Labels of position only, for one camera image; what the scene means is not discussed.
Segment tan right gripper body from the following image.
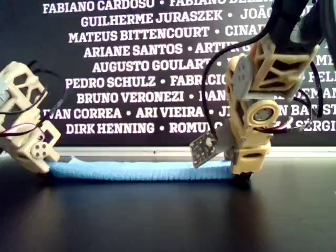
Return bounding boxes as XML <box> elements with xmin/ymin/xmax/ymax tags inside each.
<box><xmin>232</xmin><ymin>142</ymin><xmax>273</xmax><ymax>175</ymax></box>

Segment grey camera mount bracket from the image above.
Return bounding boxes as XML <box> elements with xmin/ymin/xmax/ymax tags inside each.
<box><xmin>214</xmin><ymin>128</ymin><xmax>237</xmax><ymax>156</ymax></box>

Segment black servo cable right arm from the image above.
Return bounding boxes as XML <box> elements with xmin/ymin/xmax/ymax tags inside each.
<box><xmin>308</xmin><ymin>36</ymin><xmax>328</xmax><ymax>119</ymax></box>

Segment red white servo wires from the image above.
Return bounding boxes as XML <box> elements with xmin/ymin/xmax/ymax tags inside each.
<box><xmin>251</xmin><ymin>117</ymin><xmax>299</xmax><ymax>135</ymax></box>

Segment tan left gripper body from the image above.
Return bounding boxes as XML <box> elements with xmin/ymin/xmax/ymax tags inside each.
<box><xmin>0</xmin><ymin>120</ymin><xmax>62</xmax><ymax>174</ymax></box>

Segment black banner with white names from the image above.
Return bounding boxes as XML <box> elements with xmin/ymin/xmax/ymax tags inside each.
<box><xmin>0</xmin><ymin>0</ymin><xmax>336</xmax><ymax>148</ymax></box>

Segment black camera cable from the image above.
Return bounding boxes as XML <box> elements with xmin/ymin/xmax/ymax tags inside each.
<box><xmin>203</xmin><ymin>25</ymin><xmax>271</xmax><ymax>143</ymax></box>

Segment aluminium rail under banner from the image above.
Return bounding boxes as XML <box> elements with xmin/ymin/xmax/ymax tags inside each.
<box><xmin>51</xmin><ymin>145</ymin><xmax>336</xmax><ymax>159</ymax></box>

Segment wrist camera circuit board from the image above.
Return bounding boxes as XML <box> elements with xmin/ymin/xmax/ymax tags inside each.
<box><xmin>190</xmin><ymin>130</ymin><xmax>219</xmax><ymax>169</ymax></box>

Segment light blue cloth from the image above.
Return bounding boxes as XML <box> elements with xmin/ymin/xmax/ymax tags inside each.
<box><xmin>48</xmin><ymin>154</ymin><xmax>237</xmax><ymax>182</ymax></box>

